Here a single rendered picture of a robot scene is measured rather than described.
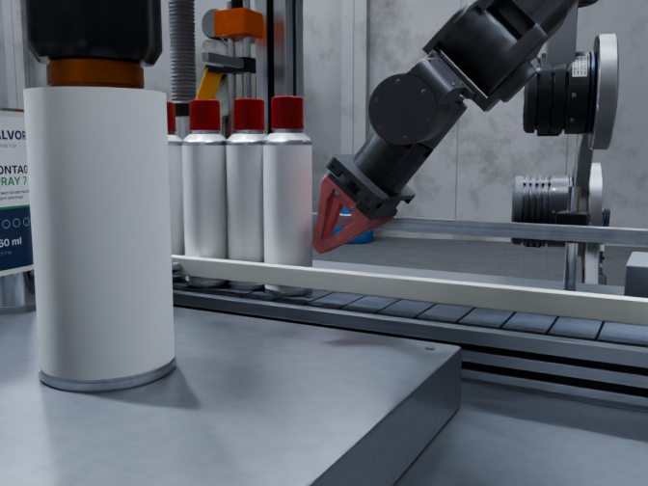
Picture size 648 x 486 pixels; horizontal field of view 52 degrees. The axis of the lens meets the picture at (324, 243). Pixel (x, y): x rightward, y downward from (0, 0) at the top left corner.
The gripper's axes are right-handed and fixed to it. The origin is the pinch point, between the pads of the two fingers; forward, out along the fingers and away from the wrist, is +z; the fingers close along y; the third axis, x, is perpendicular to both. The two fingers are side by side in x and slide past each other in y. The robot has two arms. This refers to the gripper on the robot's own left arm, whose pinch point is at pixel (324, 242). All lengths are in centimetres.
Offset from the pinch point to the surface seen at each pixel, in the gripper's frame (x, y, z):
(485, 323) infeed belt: 17.4, 3.8, -6.9
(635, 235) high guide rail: 21.3, -2.7, -20.0
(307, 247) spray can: -1.0, 0.5, 1.5
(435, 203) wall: -138, -699, 160
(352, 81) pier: -300, -661, 109
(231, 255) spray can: -6.9, 1.8, 7.9
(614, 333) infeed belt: 25.4, 2.0, -13.4
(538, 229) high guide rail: 14.8, -2.8, -14.9
